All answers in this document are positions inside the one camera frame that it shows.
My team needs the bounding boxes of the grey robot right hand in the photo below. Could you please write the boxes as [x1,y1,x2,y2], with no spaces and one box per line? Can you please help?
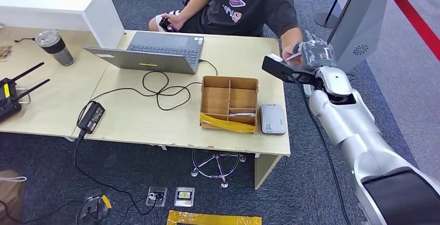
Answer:
[293,30,337,72]

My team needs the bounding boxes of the person's left hand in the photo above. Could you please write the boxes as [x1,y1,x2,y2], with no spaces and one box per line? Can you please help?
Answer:
[281,40,303,67]

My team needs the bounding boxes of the person's right hand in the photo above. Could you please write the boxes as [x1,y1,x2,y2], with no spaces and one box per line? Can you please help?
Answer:
[158,13,186,32]

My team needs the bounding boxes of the dark smartphone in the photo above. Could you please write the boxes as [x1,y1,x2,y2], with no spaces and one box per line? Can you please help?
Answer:
[158,17,180,34]

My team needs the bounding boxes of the wooden divided box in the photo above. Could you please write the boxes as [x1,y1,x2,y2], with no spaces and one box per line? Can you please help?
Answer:
[199,76,259,134]

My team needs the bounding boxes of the person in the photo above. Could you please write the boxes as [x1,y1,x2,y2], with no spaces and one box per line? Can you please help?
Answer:
[148,0,304,68]

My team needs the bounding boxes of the white grey card reader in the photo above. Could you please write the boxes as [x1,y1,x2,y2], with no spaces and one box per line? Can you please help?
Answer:
[259,104,287,136]

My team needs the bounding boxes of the grey laptop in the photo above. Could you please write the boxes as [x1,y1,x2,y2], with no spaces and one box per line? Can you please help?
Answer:
[82,31,204,75]

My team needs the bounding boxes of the stanchion with black pole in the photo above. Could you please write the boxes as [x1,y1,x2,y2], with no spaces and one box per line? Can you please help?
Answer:
[313,0,350,29]

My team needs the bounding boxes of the grey kiosk stand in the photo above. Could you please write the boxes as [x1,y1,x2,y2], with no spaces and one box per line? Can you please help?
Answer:
[302,0,420,97]

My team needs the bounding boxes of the yellow tape band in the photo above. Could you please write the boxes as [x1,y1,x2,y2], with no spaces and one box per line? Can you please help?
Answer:
[200,112,257,134]

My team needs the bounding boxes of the steel tumbler with clear lid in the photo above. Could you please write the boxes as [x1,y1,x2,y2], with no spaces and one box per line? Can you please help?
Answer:
[34,30,75,67]

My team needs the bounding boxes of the white counter block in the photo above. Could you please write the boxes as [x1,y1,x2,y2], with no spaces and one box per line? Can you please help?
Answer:
[0,0,125,50]

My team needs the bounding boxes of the chrome stool base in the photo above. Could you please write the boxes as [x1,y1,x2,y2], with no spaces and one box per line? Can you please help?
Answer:
[190,149,247,189]

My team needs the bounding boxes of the black laptop power adapter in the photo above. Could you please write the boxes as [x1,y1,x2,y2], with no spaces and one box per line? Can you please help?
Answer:
[76,101,106,135]

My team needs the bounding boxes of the floor socket with yellow label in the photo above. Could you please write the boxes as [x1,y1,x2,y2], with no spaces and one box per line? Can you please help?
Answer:
[173,186,195,207]

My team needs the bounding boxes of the floor socket with plug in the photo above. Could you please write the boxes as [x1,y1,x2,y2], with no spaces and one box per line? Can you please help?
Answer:
[145,186,168,207]

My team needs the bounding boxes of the black router with antennas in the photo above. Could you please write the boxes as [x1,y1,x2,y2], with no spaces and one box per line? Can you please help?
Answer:
[0,62,51,123]

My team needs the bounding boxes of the brown paper bag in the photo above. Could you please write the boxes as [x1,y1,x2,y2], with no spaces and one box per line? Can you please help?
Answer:
[0,170,27,225]

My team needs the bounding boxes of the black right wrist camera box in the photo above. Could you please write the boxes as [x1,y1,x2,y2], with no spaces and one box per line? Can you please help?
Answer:
[262,53,320,87]

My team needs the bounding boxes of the black laptop charging cable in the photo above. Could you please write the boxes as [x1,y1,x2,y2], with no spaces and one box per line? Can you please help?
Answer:
[75,59,218,128]

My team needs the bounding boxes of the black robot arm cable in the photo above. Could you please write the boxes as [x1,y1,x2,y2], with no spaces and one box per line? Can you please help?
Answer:
[297,79,351,225]

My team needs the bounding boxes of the black mains cable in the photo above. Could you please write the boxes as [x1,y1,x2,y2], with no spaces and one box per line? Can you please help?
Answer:
[72,130,162,216]

